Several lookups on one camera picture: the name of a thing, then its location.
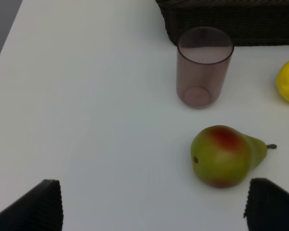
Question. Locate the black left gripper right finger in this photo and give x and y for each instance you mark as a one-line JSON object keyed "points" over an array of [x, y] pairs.
{"points": [[267, 207]]}

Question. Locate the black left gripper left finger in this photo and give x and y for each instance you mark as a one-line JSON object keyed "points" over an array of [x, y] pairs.
{"points": [[40, 209]]}

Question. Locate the green red pear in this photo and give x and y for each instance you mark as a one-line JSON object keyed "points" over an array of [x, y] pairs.
{"points": [[222, 157]]}

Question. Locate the translucent purple plastic cup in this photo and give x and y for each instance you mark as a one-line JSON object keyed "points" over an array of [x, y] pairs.
{"points": [[203, 57]]}

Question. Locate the dark brown wicker basket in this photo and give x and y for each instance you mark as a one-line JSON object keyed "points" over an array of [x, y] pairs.
{"points": [[247, 22]]}

